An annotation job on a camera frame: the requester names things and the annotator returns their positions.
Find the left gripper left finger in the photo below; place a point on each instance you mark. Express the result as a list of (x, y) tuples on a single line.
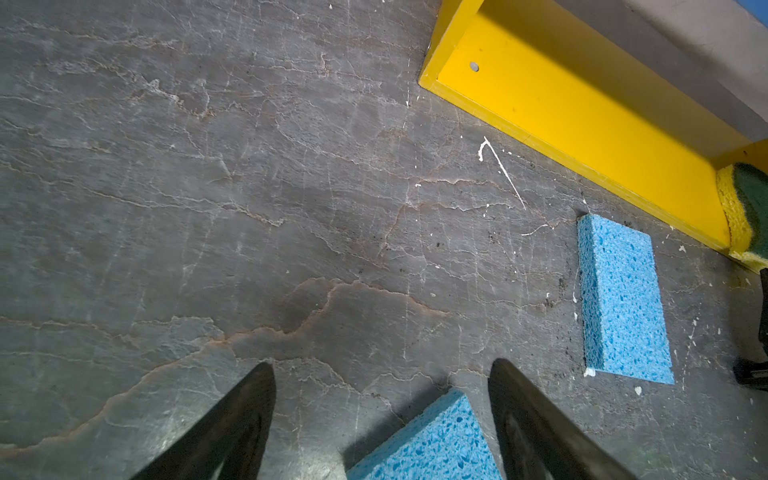
[(229, 441)]

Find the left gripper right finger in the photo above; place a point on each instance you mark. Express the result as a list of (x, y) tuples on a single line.
[(536, 439)]

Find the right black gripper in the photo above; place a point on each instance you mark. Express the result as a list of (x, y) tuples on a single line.
[(749, 373)]

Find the light blue sponge row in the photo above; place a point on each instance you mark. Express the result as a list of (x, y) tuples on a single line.
[(624, 327)]

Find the dark green curved sponge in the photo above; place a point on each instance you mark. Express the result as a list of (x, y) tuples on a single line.
[(742, 191)]

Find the yellow shelf unit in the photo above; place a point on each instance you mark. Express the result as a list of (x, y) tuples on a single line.
[(595, 87)]

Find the light blue sponge front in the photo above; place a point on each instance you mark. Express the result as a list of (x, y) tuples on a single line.
[(445, 441)]

